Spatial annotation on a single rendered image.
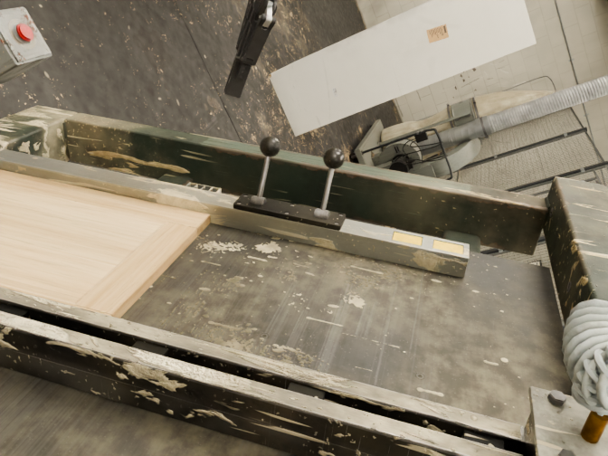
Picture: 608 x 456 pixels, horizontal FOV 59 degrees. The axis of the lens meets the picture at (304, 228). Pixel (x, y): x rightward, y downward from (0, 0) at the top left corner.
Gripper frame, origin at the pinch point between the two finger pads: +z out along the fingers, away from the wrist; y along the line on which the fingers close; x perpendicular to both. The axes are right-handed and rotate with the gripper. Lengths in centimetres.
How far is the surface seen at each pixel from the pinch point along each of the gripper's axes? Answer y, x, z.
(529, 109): 361, -407, 62
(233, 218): -15.9, -3.6, 20.2
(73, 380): -52, 21, 23
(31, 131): 23, 33, 33
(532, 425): -72, -19, 0
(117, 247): -22.9, 15.7, 25.4
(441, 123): 417, -359, 123
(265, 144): -10.7, -5.9, 6.7
